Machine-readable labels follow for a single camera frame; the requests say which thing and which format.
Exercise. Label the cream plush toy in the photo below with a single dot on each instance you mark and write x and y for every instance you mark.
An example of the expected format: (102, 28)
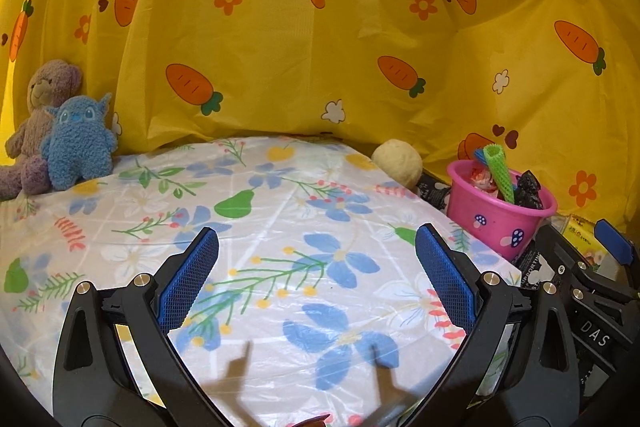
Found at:
(397, 162)

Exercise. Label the yellow carrot print curtain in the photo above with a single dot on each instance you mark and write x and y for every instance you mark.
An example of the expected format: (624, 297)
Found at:
(320, 32)

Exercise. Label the blue plush monster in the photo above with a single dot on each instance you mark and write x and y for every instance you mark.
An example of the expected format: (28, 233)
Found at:
(77, 142)

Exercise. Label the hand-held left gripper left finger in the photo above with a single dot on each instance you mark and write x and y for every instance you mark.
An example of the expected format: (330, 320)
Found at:
(192, 277)

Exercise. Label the white floral bed sheet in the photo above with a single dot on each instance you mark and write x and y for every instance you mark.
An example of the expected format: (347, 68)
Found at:
(280, 197)

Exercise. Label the pink plastic bucket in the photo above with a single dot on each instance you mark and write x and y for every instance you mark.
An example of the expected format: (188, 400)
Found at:
(490, 222)

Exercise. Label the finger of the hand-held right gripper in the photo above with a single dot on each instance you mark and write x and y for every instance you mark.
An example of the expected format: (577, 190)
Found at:
(565, 252)
(615, 239)

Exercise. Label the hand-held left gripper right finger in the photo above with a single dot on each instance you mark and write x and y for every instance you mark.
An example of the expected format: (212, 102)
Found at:
(445, 277)

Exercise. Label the green foam net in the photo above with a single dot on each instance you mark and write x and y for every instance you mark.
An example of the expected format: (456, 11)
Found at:
(502, 177)

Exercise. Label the yellow tissue pack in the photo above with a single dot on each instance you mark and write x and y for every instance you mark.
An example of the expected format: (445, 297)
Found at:
(582, 239)

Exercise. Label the purple teddy bear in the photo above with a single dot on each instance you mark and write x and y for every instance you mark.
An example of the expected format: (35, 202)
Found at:
(47, 87)

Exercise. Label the black plastic bag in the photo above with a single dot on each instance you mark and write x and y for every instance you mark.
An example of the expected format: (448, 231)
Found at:
(527, 192)

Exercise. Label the blue foam net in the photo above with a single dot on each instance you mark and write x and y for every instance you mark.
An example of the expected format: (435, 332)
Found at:
(477, 156)

